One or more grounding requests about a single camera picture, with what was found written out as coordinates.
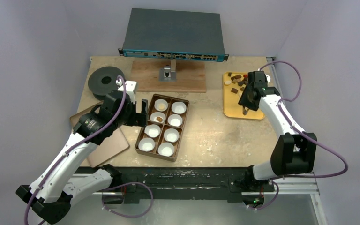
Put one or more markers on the dark chocolate piece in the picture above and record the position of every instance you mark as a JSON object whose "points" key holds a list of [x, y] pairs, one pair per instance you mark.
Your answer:
{"points": [[234, 90]]}

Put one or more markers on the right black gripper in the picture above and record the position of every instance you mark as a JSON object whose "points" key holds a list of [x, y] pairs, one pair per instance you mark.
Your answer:
{"points": [[247, 100]]}

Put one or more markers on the metal switch stand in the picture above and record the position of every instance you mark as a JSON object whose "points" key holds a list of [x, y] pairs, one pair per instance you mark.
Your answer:
{"points": [[168, 72]]}

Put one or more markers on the brown box lid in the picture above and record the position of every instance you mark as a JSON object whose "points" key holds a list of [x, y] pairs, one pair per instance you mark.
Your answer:
{"points": [[108, 149]]}

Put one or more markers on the white paper cup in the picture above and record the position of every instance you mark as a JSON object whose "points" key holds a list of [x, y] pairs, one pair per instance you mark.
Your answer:
{"points": [[146, 144], [154, 115], [179, 107], [161, 101], [166, 149], [175, 120], [171, 135], [152, 130]]}

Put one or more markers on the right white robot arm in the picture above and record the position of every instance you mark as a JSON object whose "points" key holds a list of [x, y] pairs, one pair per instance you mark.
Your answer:
{"points": [[294, 152]]}

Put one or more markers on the metal tweezers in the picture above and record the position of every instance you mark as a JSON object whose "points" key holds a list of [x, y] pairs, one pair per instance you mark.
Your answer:
{"points": [[245, 110]]}

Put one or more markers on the yellow plastic tray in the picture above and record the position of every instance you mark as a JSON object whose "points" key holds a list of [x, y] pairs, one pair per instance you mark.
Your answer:
{"points": [[230, 100]]}

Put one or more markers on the black filament spool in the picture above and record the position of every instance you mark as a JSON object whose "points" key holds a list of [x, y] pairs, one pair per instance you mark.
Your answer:
{"points": [[103, 81]]}

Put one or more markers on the brown chocolate box tray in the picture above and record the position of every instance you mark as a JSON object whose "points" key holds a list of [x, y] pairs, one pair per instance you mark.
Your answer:
{"points": [[164, 126]]}

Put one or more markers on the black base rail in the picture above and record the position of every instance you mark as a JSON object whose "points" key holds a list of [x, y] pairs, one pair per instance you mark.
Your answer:
{"points": [[233, 184]]}

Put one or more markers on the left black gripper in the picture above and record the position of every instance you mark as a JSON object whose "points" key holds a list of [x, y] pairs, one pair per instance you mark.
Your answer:
{"points": [[138, 119]]}

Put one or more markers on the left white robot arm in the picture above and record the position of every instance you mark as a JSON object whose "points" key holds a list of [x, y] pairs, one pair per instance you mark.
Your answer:
{"points": [[50, 196]]}

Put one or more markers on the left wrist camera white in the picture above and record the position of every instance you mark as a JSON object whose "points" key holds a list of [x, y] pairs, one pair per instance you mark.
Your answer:
{"points": [[129, 86]]}

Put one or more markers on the blue network switch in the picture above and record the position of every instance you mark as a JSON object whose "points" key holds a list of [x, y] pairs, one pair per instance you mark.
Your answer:
{"points": [[174, 35]]}

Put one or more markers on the wooden board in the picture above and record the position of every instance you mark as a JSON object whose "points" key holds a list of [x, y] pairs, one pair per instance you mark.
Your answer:
{"points": [[191, 76]]}

